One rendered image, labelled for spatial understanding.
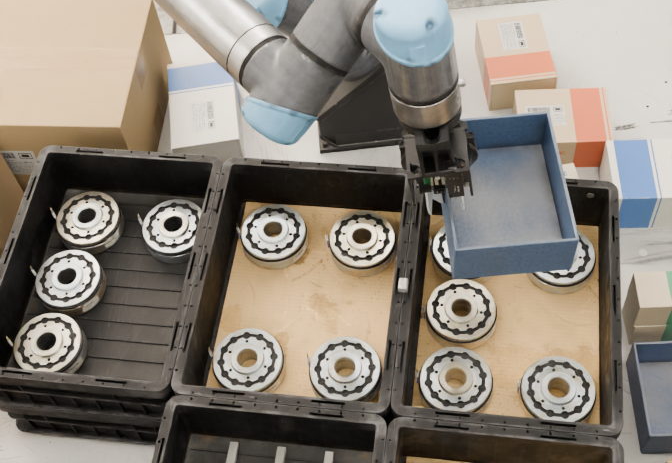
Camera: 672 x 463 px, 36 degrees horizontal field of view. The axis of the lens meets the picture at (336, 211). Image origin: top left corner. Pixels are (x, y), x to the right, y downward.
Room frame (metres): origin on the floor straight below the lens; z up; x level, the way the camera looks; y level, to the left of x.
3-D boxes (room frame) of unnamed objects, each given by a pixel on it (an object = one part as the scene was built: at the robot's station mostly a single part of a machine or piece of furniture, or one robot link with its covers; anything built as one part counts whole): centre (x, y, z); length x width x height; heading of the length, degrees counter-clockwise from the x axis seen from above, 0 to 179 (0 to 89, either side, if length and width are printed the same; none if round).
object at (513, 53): (1.26, -0.37, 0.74); 0.16 x 0.12 x 0.07; 179
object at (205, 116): (1.22, 0.21, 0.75); 0.20 x 0.12 x 0.09; 1
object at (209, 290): (0.75, 0.06, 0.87); 0.40 x 0.30 x 0.11; 166
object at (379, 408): (0.75, 0.06, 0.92); 0.40 x 0.30 x 0.02; 166
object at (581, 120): (1.09, -0.42, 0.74); 0.16 x 0.12 x 0.07; 82
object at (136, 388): (0.83, 0.35, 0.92); 0.40 x 0.30 x 0.02; 166
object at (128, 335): (0.83, 0.35, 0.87); 0.40 x 0.30 x 0.11; 166
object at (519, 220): (0.73, -0.21, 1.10); 0.20 x 0.15 x 0.07; 177
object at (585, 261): (0.77, -0.33, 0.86); 0.10 x 0.10 x 0.01
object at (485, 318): (0.70, -0.16, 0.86); 0.10 x 0.10 x 0.01
